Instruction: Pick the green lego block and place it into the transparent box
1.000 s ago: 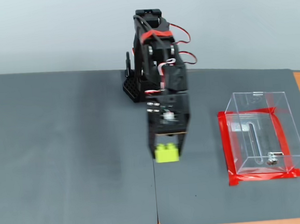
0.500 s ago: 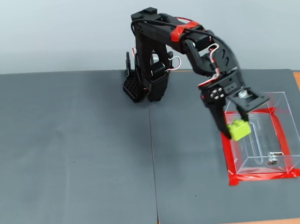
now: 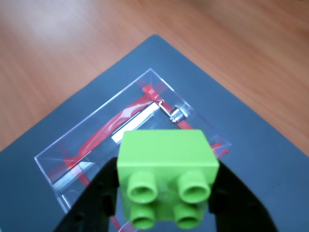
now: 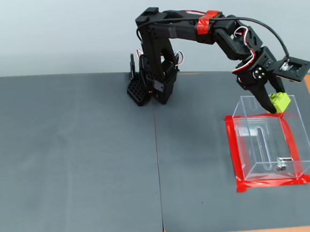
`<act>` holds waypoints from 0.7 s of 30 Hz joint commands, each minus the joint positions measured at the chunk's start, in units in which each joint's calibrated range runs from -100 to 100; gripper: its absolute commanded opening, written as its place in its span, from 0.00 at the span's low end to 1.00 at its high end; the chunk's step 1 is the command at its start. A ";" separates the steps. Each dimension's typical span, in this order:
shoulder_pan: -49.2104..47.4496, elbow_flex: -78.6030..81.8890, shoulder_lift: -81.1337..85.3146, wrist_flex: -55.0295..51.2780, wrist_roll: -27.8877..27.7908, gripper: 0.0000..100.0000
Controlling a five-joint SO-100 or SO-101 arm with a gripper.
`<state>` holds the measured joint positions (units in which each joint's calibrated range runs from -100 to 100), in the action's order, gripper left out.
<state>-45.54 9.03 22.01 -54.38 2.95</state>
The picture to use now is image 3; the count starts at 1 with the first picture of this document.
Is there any green lego block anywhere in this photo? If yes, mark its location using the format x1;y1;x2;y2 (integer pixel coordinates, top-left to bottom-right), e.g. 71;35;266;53
116;129;221;230

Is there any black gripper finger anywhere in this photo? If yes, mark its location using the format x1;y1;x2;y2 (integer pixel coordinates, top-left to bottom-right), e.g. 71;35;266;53
54;157;121;232
209;161;279;232

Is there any silver metal box lock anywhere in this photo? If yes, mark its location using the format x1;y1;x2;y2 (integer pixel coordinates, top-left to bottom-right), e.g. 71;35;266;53
169;108;190;125

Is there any red tape strip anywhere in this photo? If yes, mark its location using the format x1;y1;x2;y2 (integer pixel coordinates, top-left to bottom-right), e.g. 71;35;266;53
59;142;94;188
110;214;136;232
63;100;160;168

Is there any gray mat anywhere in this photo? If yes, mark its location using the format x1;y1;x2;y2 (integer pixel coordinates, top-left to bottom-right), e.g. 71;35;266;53
0;33;309;232

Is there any transparent acrylic box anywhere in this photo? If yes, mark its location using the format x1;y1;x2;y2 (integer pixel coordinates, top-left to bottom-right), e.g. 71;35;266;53
33;68;232;232

